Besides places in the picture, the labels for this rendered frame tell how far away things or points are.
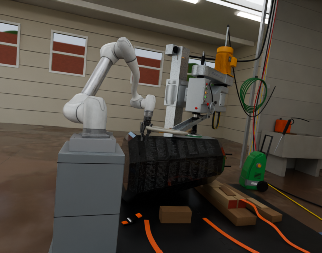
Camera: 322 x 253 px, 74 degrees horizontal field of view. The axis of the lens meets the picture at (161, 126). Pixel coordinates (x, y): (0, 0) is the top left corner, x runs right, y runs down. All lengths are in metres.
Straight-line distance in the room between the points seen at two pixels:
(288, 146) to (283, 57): 1.96
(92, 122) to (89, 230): 0.70
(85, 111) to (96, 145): 0.24
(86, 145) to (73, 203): 0.36
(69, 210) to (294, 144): 4.31
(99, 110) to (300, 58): 5.08
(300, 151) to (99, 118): 4.31
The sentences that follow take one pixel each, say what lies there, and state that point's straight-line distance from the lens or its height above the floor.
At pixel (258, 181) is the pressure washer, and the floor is 0.15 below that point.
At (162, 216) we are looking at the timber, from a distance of 2.24.
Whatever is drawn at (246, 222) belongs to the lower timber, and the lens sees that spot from 2.55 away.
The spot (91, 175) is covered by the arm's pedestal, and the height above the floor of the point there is 0.66.
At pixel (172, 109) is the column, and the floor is 1.11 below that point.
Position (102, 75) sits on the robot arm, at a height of 1.33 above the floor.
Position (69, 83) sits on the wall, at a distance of 8.51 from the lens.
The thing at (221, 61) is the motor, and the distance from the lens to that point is 3.35.
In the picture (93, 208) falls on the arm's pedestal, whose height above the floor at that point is 0.45.
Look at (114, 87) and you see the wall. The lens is 8.50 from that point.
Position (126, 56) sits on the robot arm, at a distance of 1.84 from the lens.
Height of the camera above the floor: 1.14
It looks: 5 degrees down
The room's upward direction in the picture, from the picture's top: 6 degrees clockwise
